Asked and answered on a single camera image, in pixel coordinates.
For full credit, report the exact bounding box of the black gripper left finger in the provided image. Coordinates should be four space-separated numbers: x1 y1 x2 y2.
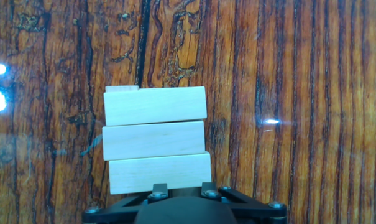
81 182 169 224

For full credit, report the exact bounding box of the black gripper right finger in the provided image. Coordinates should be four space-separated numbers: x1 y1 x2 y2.
201 182 288 224

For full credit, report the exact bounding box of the light wooden Jenga block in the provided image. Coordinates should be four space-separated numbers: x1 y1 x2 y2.
103 86 208 127
105 85 140 93
101 120 206 162
167 186 204 198
108 151 213 195

